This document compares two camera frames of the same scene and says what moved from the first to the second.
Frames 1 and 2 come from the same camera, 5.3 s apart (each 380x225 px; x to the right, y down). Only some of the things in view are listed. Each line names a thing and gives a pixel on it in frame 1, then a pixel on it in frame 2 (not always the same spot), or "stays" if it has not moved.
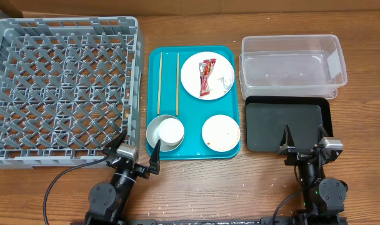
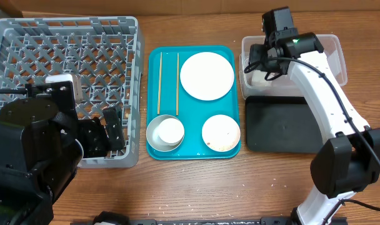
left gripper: [135, 165] → [92, 137]
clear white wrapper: [227, 82] → [258, 79]
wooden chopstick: [177, 84] stays
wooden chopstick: [160, 83] stays
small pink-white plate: [220, 133] stays
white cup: [171, 131] stays
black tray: [266, 116] stays
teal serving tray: [166, 95] stays
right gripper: [299, 154] → [254, 62]
